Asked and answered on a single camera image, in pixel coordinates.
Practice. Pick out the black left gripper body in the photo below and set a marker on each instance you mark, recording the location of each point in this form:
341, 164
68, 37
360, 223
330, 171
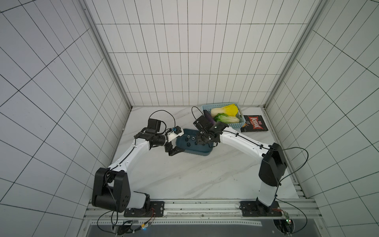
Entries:
162, 140

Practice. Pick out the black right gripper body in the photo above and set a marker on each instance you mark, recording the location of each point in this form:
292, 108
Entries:
204, 138

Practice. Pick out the dark teal storage box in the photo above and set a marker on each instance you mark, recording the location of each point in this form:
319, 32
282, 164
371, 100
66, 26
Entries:
200, 149

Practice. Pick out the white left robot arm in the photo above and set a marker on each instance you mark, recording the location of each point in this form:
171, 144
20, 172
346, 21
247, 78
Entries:
111, 190

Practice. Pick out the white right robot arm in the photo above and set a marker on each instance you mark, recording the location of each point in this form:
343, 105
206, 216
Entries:
270, 157

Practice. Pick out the green lettuce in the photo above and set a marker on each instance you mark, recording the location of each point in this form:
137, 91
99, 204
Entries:
226, 118

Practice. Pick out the purple eggplant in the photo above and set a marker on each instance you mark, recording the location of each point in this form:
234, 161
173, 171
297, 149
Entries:
208, 116

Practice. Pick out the yellow napa cabbage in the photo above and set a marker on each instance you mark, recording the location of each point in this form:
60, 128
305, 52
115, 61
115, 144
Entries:
229, 110

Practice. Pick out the light blue perforated basket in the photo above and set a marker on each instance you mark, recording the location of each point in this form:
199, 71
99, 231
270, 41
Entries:
219, 105

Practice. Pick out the black Kray chips bag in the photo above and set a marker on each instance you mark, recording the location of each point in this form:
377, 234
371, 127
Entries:
254, 123

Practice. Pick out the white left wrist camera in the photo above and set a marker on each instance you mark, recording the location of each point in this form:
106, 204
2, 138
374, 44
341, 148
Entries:
173, 133

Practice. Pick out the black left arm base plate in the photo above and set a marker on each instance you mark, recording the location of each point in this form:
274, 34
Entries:
150, 209

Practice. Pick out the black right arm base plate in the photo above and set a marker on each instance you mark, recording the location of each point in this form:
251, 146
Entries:
254, 208

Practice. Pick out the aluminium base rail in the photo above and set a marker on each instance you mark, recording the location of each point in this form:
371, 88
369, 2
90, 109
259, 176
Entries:
207, 218

